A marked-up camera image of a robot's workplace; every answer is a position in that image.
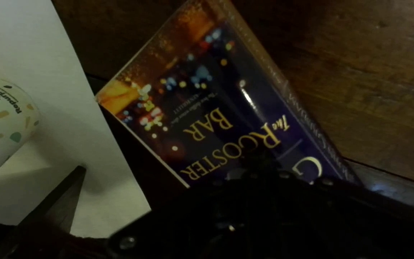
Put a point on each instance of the white paper sheet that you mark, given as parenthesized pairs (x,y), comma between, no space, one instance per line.
(29,43)

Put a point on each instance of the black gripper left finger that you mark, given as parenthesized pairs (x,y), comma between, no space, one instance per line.
(254,167)

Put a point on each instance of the dark wooden secretary cabinet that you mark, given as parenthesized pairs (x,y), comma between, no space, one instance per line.
(369,86)

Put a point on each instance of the dotted white paper cup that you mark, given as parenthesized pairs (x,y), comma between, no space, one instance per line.
(3,124)

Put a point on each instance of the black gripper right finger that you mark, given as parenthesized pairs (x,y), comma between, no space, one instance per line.
(273,167)

